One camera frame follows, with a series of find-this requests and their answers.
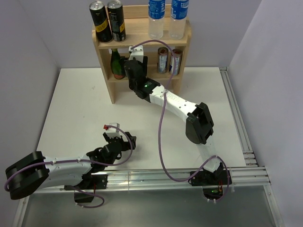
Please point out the aluminium right rail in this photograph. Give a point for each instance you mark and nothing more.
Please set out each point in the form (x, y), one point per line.
(239, 123)

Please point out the silver red-tab can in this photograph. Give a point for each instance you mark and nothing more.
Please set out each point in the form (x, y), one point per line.
(162, 60)

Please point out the left black yellow can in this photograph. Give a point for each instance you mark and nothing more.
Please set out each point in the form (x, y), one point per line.
(100, 20)

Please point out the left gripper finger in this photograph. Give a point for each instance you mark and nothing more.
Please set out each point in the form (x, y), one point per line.
(107, 138)
(130, 143)

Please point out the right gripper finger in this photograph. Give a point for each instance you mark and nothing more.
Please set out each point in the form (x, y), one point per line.
(145, 65)
(122, 61)

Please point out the green glass bottle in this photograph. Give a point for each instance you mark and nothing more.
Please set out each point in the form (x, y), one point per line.
(116, 66)

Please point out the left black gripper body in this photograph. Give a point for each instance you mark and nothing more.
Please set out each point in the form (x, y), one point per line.
(125, 145)

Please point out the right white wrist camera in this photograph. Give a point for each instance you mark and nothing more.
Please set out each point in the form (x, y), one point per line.
(136, 53)

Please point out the silver blue energy can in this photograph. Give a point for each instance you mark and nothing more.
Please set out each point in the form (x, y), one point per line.
(175, 61)

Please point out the aluminium rail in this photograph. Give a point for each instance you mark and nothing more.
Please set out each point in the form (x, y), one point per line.
(157, 180)
(239, 123)

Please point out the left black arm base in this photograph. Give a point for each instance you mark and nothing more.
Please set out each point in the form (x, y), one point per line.
(85, 191)

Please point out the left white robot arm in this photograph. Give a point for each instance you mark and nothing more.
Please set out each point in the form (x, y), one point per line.
(36, 171)

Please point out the black yellow can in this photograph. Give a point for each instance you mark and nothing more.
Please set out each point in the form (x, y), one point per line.
(116, 17)
(100, 20)

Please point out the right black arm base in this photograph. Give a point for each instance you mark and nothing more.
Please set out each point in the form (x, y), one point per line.
(218, 179)

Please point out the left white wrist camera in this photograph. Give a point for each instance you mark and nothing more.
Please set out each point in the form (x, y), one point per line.
(112, 130)

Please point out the right black yellow can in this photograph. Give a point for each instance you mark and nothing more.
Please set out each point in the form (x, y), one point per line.
(116, 17)

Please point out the clear water bottle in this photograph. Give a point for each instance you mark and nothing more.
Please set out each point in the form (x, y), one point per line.
(156, 13)
(178, 14)

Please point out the aluminium front rail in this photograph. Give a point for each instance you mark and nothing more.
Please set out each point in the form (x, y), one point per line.
(157, 180)

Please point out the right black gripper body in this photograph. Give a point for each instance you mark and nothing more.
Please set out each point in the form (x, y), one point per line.
(131, 85)

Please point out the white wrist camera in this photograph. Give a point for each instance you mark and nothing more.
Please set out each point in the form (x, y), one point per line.
(136, 53)
(112, 130)

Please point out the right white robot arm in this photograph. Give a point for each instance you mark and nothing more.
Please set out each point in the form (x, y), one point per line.
(197, 117)

